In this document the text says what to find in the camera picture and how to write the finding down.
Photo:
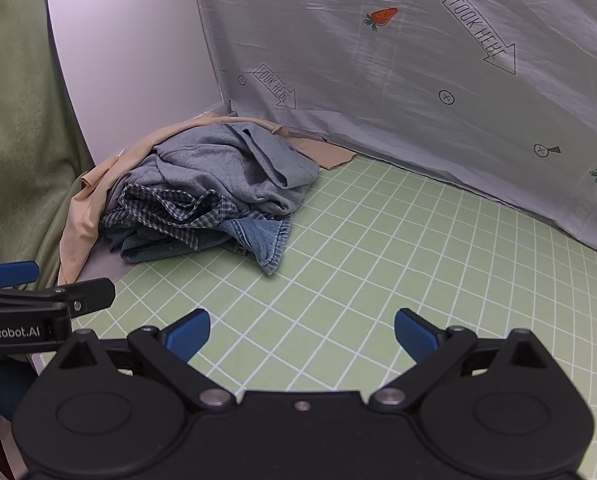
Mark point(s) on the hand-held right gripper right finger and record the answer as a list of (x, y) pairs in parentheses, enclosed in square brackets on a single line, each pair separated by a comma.
[(416, 336)]

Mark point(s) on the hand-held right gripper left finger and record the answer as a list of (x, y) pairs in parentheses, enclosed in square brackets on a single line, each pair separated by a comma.
[(188, 336)]

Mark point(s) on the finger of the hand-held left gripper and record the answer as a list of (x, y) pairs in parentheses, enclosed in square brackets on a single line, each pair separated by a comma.
[(8, 274), (86, 295)]

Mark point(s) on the beige long sleeve shirt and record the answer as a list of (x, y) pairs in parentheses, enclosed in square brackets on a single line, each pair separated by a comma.
[(78, 220)]

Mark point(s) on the green grid mat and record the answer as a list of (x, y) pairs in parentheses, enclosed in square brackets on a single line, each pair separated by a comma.
[(378, 260)]

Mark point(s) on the checkered shirt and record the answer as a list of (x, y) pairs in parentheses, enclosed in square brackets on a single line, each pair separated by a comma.
[(168, 215)]

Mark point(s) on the blue denim jeans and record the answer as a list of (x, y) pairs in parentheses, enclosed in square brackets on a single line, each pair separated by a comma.
[(263, 240)]

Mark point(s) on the green fleece blanket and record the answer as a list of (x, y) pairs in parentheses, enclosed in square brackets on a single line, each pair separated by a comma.
[(18, 135)]

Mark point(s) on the grey sweatshirt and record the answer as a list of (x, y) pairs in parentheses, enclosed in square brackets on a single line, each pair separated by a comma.
[(218, 160)]

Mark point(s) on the grey carrot printed sheet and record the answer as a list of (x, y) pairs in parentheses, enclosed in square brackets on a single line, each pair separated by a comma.
[(378, 110)]

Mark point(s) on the white board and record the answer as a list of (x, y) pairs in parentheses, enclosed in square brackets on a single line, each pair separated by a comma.
[(128, 60)]

